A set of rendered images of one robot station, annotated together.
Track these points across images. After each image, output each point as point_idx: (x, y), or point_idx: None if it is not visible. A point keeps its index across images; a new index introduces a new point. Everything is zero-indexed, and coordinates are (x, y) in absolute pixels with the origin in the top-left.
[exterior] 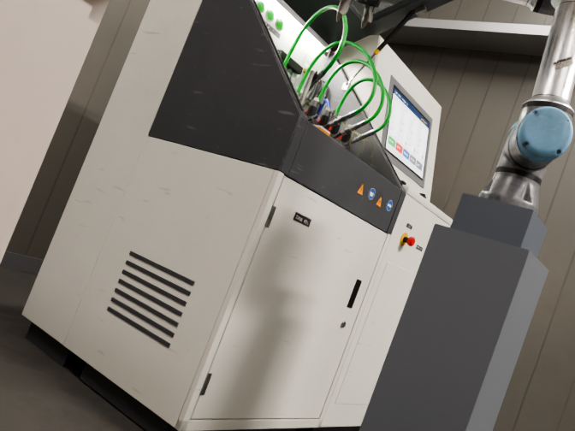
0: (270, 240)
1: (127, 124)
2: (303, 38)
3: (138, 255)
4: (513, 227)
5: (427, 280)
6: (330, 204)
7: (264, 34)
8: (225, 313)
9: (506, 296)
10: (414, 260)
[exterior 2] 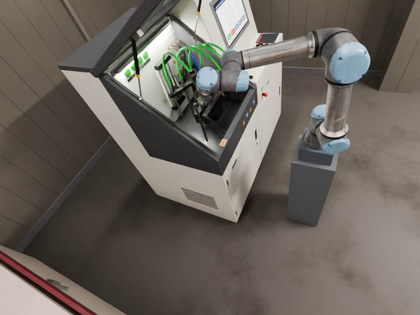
0: (230, 182)
1: (135, 151)
2: (157, 38)
3: (185, 189)
4: (325, 159)
5: (295, 177)
6: (238, 145)
7: (170, 127)
8: (231, 205)
9: (329, 182)
10: (267, 87)
